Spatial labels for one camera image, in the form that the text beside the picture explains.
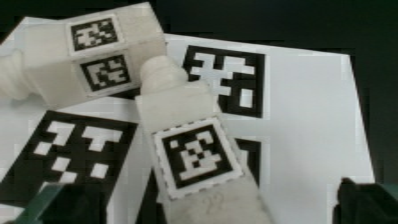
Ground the white leg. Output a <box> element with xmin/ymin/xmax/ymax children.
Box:
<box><xmin>135</xmin><ymin>56</ymin><xmax>274</xmax><ymax>224</ymax></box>
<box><xmin>0</xmin><ymin>3</ymin><xmax>165</xmax><ymax>108</ymax></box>

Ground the white marker sheet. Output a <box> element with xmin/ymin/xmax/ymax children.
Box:
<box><xmin>0</xmin><ymin>33</ymin><xmax>373</xmax><ymax>224</ymax></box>

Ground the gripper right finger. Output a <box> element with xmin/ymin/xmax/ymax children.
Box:
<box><xmin>332</xmin><ymin>178</ymin><xmax>398</xmax><ymax>224</ymax></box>

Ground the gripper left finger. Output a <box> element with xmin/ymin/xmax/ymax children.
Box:
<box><xmin>14</xmin><ymin>183</ymin><xmax>107</xmax><ymax>224</ymax></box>

